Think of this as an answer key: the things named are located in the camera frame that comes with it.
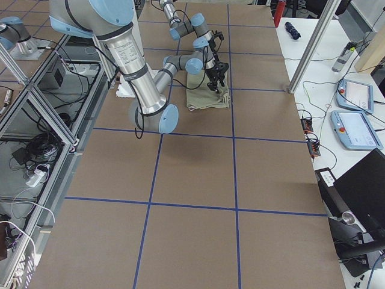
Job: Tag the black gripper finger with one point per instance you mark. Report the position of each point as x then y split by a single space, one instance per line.
213 86

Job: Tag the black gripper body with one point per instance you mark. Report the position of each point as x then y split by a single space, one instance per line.
213 74
216 37

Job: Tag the olive green long-sleeve shirt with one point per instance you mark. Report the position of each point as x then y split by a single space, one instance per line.
202 97

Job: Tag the neighbour robot arm base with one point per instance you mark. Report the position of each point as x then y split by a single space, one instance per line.
16 39

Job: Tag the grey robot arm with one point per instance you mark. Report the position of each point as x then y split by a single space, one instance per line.
112 23
181 25

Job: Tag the red cylinder tube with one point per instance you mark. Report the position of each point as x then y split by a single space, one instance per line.
280 7

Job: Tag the orange terminal block far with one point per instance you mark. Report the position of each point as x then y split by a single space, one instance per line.
306 123

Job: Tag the orange terminal block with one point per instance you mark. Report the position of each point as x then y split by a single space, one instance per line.
306 123
313 147

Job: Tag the orange terminal block near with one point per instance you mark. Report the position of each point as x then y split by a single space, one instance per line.
313 147

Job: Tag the far blue teach pendant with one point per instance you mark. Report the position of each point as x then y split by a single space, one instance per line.
355 95

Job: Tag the blue teach pendant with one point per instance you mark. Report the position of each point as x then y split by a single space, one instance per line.
355 95
354 131

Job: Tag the near blue teach pendant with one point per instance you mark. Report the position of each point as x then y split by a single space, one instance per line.
354 131

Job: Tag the grey electronics box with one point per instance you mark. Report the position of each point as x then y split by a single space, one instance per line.
54 77

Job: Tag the black monitor with stand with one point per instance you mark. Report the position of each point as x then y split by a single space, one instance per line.
356 204

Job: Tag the white power strip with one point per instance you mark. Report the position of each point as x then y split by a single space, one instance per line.
36 178

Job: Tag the aluminium truss frame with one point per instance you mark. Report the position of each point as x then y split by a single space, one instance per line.
42 129

